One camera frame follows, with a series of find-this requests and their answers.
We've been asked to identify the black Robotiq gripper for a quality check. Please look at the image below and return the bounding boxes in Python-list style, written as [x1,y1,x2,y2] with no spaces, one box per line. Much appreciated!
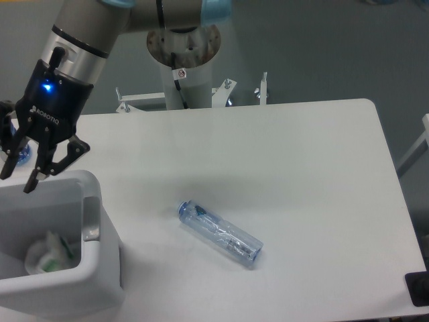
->
[1,59,94,193]

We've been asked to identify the white paper trash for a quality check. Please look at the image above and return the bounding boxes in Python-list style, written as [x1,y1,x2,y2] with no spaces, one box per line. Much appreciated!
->
[45,231,74,272]

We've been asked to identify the clear plastic bottle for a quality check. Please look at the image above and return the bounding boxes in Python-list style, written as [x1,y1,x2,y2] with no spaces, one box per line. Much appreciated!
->
[178,200,263,267]

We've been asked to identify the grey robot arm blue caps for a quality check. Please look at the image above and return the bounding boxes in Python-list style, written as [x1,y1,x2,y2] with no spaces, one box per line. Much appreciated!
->
[1,1,232,193]

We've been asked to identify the white plastic trash can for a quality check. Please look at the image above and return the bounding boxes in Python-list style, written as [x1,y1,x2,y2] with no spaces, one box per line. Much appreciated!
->
[1,170,125,319]

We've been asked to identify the blue labelled water bottle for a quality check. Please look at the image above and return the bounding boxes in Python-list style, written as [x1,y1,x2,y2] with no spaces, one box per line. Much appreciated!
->
[17,143,32,166]

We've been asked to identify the white tissue in bin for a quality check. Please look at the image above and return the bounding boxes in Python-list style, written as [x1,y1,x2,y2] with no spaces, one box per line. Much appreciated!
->
[24,241,51,275]

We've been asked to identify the black clamp at table edge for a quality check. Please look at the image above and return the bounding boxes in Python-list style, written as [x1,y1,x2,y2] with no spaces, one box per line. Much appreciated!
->
[405,271,428,307]

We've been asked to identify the white left base bracket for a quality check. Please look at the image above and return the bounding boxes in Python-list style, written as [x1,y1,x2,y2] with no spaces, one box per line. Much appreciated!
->
[115,87,166,113]

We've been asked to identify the white base bracket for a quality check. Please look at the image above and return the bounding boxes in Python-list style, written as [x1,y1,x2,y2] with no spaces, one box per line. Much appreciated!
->
[254,72,269,105]
[212,78,237,108]
[115,87,166,113]

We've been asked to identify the black cable on pedestal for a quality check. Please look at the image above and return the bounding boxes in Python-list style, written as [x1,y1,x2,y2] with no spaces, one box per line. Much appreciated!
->
[170,51,190,110]

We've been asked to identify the white robot pedestal with flange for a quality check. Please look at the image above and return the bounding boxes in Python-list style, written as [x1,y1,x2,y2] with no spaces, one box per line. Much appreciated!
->
[146,25,221,110]

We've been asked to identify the white middle base bracket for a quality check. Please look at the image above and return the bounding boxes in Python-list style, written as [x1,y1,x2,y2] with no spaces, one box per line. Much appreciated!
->
[212,78,237,108]

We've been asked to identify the white right base bracket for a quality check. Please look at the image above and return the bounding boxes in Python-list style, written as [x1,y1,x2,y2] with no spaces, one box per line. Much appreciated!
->
[254,72,269,105]

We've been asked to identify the white frame at right edge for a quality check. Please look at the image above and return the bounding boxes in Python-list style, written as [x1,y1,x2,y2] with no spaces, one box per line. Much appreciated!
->
[396,114,428,178]

